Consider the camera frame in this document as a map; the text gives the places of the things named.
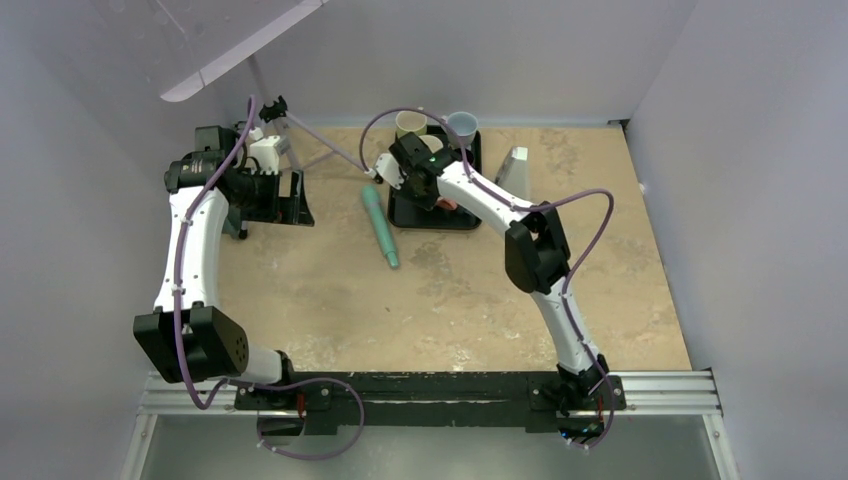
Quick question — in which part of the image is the dark teal mug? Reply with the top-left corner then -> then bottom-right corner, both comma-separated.
222,210 -> 248,240

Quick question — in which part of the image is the green cup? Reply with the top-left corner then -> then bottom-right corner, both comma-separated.
395,110 -> 428,139

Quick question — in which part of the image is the white mug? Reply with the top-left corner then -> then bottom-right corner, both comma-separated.
444,111 -> 479,149

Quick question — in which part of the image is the pink cup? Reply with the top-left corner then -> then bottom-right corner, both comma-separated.
437,198 -> 458,211

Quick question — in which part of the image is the yellow mug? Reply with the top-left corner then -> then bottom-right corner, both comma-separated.
420,134 -> 444,153

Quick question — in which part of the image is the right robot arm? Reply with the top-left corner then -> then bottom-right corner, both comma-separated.
378,134 -> 609,409

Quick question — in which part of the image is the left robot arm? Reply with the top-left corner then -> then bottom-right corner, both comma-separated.
133,126 -> 314,409

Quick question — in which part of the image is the black tray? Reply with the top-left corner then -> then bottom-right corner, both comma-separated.
387,125 -> 483,231

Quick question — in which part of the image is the teal cylinder toy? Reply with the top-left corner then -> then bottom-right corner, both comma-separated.
361,184 -> 400,269

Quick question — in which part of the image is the tripod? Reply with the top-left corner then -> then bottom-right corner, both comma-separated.
238,56 -> 384,241

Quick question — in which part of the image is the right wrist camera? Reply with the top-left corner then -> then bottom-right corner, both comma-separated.
370,153 -> 405,190

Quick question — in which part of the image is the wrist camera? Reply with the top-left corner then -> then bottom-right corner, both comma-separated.
248,128 -> 290,175
370,153 -> 405,190

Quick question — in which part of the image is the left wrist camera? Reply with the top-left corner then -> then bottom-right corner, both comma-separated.
248,128 -> 290,175

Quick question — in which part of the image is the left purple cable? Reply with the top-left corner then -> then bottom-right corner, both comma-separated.
172,94 -> 258,412

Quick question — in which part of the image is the purple cable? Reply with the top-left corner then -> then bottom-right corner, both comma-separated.
172,94 -> 258,412
358,107 -> 615,450

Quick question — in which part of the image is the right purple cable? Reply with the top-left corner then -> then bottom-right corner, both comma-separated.
358,107 -> 615,450

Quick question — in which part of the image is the aluminium rail frame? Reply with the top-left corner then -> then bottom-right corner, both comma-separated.
118,371 -> 740,479

